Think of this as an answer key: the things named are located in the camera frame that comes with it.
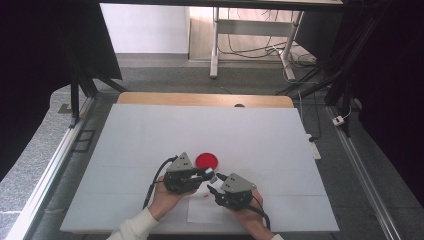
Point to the blue stamp cap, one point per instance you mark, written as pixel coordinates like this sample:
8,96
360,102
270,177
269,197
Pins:
213,179

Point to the round red ink pad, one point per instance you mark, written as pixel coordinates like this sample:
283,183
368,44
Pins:
206,160

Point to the person's right hand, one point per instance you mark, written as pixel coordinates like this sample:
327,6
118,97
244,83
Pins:
250,216

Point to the small white adapter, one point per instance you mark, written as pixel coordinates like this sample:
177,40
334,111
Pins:
338,120

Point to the white desk frame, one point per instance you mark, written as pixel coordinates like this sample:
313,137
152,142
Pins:
253,27

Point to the black metal stand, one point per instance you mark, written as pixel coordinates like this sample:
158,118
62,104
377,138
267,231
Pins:
340,76
75,100

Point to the large white board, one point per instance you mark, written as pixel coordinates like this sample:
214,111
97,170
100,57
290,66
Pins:
233,126

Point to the black curtain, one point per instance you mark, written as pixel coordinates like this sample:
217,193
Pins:
40,66
393,83

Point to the person's left hand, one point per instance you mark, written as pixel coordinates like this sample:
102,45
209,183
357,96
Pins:
166,201

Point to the aluminium rail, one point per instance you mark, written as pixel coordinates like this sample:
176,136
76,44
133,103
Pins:
363,173
43,180

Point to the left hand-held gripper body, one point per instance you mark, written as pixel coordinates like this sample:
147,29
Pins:
180,178

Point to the white paper sheet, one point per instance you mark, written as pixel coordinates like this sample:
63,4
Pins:
203,211

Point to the wooden table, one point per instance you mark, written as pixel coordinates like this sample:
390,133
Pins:
200,99

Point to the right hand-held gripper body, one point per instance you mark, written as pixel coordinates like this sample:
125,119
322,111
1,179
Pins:
235,196

